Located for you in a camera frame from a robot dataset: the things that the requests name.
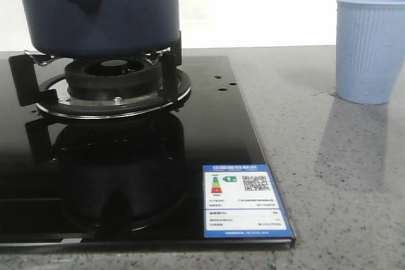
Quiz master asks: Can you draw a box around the light blue ribbed plastic cup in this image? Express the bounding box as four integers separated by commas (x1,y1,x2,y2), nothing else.
336,0,404,104

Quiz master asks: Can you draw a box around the black metal pot support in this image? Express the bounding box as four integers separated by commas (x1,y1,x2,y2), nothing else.
9,40,191,120

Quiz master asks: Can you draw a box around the dark blue cooking pot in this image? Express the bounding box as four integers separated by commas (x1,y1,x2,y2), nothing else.
22,0,180,58

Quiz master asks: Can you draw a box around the blue white energy label sticker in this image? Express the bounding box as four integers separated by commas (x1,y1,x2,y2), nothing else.
202,164,294,240

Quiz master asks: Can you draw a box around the black glass gas stove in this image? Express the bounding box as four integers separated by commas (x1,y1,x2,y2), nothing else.
1,53,296,252

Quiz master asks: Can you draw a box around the black round gas burner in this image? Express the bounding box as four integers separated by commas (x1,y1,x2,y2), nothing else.
65,56,162,101

